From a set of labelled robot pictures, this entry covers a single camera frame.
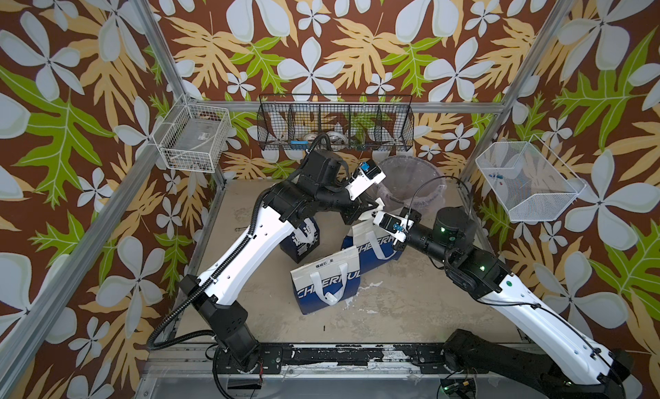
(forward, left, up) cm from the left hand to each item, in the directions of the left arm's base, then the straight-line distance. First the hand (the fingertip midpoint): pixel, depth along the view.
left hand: (375, 200), depth 64 cm
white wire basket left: (+31, +58, -4) cm, 66 cm away
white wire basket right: (+16, -54, -11) cm, 57 cm away
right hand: (-3, 0, -1) cm, 3 cm away
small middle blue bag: (+4, +20, -26) cm, 33 cm away
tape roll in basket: (+41, +9, -12) cm, 44 cm away
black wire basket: (+44, +3, -6) cm, 45 cm away
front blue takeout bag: (-12, +12, -22) cm, 28 cm away
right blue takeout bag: (-2, -3, -20) cm, 20 cm away
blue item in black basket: (+31, +22, -6) cm, 39 cm away
